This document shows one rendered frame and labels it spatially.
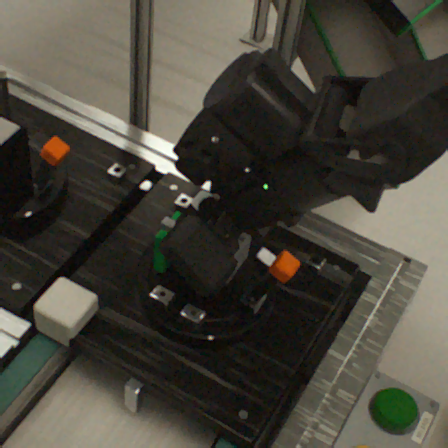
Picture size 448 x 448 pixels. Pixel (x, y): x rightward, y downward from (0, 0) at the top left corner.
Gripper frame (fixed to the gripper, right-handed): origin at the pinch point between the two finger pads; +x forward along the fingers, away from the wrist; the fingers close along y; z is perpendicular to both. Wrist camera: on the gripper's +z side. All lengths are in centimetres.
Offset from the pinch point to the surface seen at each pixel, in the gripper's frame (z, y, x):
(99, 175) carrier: 6.7, -7.0, 19.1
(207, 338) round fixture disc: -9.0, 5.9, 4.6
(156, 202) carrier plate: 0.9, -7.2, 14.6
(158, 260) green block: -1.5, 2.0, 8.0
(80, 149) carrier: 9.9, -9.1, 21.6
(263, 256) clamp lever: -5.7, 0.2, -2.6
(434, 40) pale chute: -8.4, -44.0, -0.3
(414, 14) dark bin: 0.8, -23.9, -13.5
